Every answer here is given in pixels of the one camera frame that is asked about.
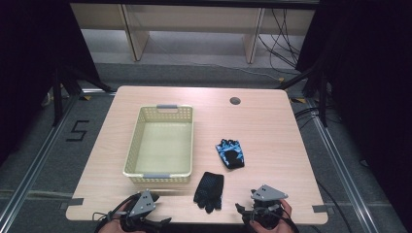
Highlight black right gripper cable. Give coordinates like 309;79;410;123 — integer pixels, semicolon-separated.
278;209;301;233

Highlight aluminium floor rail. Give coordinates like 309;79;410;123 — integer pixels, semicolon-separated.
305;96;392;233
0;92;81;226

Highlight yellow plastic basket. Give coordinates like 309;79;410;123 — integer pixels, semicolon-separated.
121;104;194;186

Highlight black floor cable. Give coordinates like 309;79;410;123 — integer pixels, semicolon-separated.
315;180;355;233

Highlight blue and black glove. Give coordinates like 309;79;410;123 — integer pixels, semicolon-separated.
215;138;246;170

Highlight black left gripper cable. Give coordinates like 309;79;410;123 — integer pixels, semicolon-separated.
91;193;141;233

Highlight person's right hand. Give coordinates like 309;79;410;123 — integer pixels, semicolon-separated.
249;199;297;233

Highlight black floor cables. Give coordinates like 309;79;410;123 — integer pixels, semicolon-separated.
293;106;326;131

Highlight light wooden shelf unit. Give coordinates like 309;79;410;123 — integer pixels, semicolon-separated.
70;3;316;64

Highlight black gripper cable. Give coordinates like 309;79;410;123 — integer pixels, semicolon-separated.
278;209;301;233
91;193;141;233

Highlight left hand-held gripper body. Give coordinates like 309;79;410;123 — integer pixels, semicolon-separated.
119;188;160;232

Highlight black metal stand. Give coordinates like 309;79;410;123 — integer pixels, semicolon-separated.
51;62;115;128
275;62;328;128

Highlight bundle of black cables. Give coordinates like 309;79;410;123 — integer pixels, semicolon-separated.
257;8;303;70

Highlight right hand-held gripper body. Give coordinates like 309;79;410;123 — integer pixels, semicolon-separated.
249;183;289;229

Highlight person's left hand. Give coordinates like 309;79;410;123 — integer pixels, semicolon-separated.
97;219;147;233

